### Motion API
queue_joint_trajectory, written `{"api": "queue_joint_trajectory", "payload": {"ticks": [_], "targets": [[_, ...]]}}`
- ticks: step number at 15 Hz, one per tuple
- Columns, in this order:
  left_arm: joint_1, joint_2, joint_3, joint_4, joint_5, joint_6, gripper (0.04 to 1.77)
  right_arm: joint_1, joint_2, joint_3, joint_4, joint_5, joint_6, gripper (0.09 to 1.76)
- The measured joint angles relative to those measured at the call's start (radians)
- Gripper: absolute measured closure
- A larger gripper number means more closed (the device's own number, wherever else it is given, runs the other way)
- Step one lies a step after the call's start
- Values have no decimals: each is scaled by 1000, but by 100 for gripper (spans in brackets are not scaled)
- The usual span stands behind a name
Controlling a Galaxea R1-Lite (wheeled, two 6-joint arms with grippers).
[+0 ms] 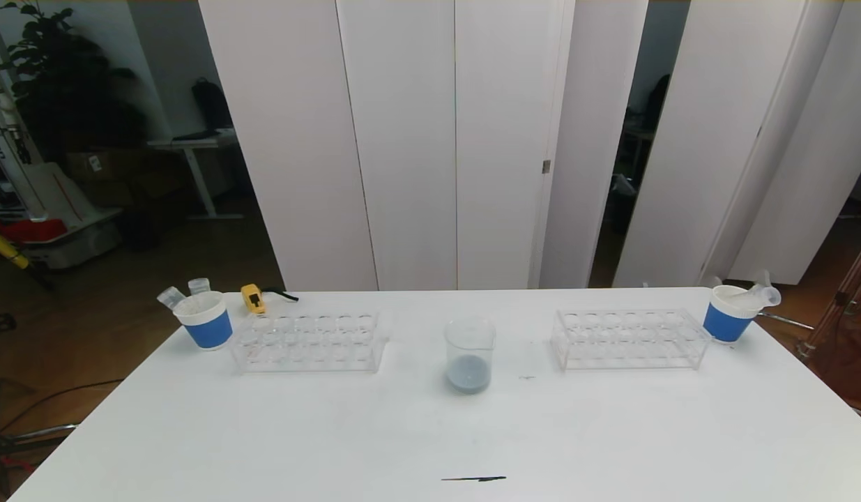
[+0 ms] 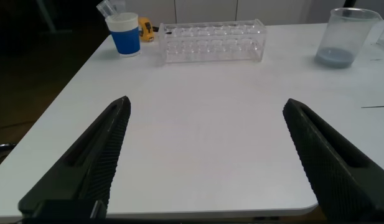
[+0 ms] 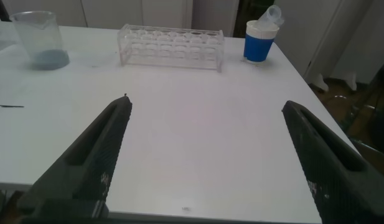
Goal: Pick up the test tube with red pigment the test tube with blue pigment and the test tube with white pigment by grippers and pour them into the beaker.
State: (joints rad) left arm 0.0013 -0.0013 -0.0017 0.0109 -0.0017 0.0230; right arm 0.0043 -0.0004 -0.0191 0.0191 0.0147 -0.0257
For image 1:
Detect clear beaker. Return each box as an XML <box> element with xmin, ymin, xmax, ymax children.
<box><xmin>444</xmin><ymin>316</ymin><xmax>497</xmax><ymax>395</ymax></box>

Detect clear plastic test tube rack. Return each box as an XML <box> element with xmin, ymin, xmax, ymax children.
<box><xmin>550</xmin><ymin>308</ymin><xmax>713</xmax><ymax>372</ymax></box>
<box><xmin>229</xmin><ymin>310</ymin><xmax>390</xmax><ymax>374</ymax></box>

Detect white folding partition screen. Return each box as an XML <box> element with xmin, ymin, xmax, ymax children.
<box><xmin>199</xmin><ymin>0</ymin><xmax>650</xmax><ymax>290</ymax></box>
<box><xmin>611</xmin><ymin>0</ymin><xmax>861</xmax><ymax>288</ymax></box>

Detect yellow tape measure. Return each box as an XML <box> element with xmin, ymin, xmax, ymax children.
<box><xmin>240</xmin><ymin>283</ymin><xmax>300</xmax><ymax>314</ymax></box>

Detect blue and white paper cup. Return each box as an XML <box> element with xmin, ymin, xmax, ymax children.
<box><xmin>173</xmin><ymin>291</ymin><xmax>234</xmax><ymax>351</ymax></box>
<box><xmin>702</xmin><ymin>284</ymin><xmax>765</xmax><ymax>344</ymax></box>

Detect white desk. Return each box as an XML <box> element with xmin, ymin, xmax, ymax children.
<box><xmin>146</xmin><ymin>130</ymin><xmax>244</xmax><ymax>220</ymax></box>

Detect black backpack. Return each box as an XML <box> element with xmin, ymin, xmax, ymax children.
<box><xmin>190</xmin><ymin>77</ymin><xmax>233</xmax><ymax>130</ymax></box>

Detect cardboard box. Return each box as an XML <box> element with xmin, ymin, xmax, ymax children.
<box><xmin>66</xmin><ymin>149</ymin><xmax>128</xmax><ymax>185</ymax></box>

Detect white floor machine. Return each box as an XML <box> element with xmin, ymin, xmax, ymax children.
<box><xmin>0</xmin><ymin>52</ymin><xmax>122</xmax><ymax>271</ymax></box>

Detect potted green plant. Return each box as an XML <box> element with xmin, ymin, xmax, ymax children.
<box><xmin>0</xmin><ymin>0</ymin><xmax>148</xmax><ymax>165</ymax></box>

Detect red flat object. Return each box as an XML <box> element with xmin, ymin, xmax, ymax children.
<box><xmin>0</xmin><ymin>214</ymin><xmax>67</xmax><ymax>244</ymax></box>

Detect brown wooden stand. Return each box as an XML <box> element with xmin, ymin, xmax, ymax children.
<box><xmin>796</xmin><ymin>230</ymin><xmax>861</xmax><ymax>419</ymax></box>

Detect black floor cable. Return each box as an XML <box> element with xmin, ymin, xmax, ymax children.
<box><xmin>0</xmin><ymin>376</ymin><xmax>124</xmax><ymax>429</ymax></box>

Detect yellow tool handle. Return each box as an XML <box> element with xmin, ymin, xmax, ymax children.
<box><xmin>0</xmin><ymin>223</ymin><xmax>30</xmax><ymax>271</ymax></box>

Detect metal chair frame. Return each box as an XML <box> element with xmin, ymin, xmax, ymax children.
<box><xmin>0</xmin><ymin>376</ymin><xmax>79</xmax><ymax>461</ymax></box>

